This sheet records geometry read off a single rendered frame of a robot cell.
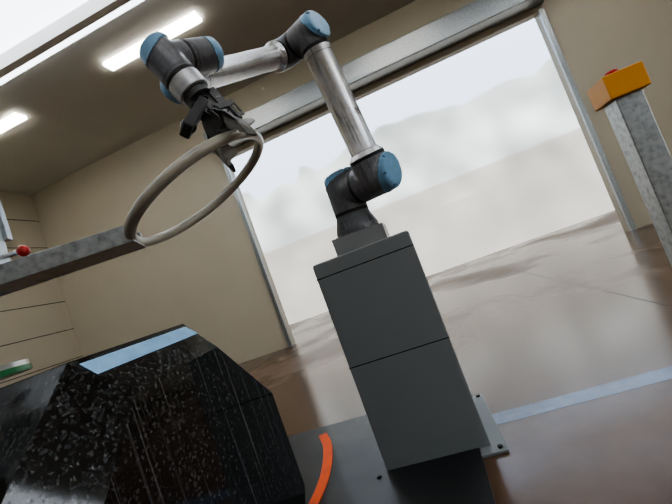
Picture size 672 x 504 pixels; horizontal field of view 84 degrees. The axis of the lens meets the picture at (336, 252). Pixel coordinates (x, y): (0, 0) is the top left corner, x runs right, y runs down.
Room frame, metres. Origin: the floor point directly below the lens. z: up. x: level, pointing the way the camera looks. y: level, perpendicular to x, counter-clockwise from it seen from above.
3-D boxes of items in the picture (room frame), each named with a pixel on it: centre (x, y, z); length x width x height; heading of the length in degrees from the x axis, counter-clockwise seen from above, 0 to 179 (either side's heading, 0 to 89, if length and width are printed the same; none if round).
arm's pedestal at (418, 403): (1.63, -0.12, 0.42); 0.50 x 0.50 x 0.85; 79
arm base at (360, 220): (1.63, -0.12, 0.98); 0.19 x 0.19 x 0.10
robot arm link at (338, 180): (1.62, -0.13, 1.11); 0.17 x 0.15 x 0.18; 49
